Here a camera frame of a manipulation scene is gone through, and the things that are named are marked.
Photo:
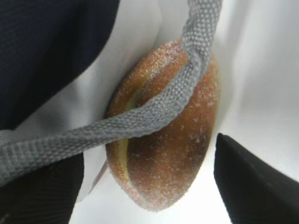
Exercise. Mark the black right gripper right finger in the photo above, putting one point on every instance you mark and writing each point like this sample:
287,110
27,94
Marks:
252,191

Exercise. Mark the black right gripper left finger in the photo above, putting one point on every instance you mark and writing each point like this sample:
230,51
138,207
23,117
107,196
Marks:
45,196

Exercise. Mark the sugared bread roll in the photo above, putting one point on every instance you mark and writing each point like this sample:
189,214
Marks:
156,170

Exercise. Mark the navy insulated lunch bag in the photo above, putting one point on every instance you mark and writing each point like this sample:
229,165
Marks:
46,44

